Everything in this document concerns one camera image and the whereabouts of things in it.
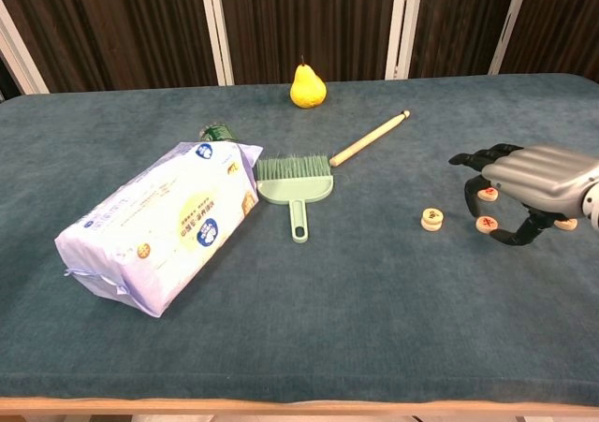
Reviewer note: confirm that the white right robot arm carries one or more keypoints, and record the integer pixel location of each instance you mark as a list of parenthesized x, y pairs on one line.
[(592, 207)]

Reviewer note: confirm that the teal table cloth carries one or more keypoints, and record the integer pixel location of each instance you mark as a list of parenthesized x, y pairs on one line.
[(327, 300)]

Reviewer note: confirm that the yellow pear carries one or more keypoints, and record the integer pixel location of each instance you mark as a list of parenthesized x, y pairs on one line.
[(306, 90)]

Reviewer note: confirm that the white purple tissue pack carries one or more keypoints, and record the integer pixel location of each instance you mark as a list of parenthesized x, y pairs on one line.
[(164, 225)]

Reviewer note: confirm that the mint green hand brush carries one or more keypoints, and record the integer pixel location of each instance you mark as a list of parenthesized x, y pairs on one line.
[(295, 190)]

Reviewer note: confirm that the dark slatted screen panel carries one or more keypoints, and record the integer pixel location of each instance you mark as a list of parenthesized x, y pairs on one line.
[(309, 19), (458, 19), (117, 29), (561, 19)]

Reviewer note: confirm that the wooden table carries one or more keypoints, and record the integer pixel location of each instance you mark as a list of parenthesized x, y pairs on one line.
[(299, 407)]

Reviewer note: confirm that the white partition post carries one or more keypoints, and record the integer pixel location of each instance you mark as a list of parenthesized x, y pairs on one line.
[(507, 24), (23, 52), (402, 29), (217, 33)]

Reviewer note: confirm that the wooden stick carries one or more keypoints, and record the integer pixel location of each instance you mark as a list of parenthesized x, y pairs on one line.
[(369, 139)]

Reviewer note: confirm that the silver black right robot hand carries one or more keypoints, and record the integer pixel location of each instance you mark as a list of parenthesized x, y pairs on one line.
[(538, 178)]

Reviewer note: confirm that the green plastic bottle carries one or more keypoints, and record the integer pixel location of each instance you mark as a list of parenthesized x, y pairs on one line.
[(217, 133)]

